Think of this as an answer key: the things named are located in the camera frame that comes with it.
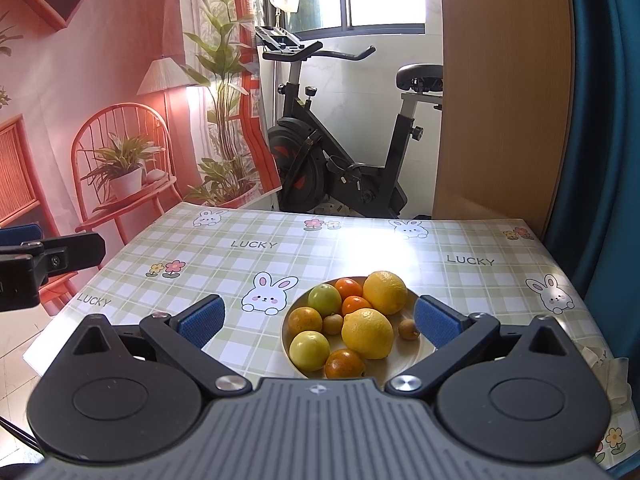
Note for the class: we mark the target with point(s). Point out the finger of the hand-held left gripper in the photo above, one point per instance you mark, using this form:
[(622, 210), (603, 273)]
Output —
[(75, 252), (20, 236)]

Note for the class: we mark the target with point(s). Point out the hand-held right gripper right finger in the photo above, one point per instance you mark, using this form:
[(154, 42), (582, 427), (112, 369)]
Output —
[(437, 322)]

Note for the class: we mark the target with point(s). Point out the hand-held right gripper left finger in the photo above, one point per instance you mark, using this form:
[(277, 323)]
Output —
[(200, 320)]

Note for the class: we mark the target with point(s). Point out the brown longan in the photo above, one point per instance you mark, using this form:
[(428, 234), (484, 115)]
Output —
[(408, 329), (332, 325)]

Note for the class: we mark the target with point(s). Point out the cream round plate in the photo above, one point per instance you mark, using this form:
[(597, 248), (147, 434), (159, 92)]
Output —
[(395, 360)]

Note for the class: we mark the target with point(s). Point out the yellow lemon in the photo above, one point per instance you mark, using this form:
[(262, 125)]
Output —
[(385, 292), (367, 332)]

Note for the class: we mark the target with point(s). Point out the dark orange mandarin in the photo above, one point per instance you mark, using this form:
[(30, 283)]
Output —
[(344, 364)]

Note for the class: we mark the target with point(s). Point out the greenish orange mandarin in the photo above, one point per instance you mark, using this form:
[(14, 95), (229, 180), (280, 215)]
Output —
[(304, 320)]

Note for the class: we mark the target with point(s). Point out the pale yellow-green jujube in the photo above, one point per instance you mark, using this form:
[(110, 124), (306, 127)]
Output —
[(309, 350)]

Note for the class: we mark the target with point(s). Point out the green jujube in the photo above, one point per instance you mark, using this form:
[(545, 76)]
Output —
[(324, 299)]

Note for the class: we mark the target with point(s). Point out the green checked tablecloth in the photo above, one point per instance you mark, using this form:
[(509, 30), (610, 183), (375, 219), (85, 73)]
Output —
[(200, 260)]

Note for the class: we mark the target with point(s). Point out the black exercise bike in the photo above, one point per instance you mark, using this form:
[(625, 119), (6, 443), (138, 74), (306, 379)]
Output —
[(295, 155)]

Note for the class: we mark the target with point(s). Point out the brown wooden panel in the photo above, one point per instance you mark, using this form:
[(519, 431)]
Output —
[(500, 110)]

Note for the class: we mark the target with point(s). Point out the teal curtain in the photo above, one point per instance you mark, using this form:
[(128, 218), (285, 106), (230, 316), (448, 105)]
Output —
[(610, 110)]

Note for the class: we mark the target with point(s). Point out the printed wall backdrop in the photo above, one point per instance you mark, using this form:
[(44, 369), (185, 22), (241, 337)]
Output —
[(75, 60)]

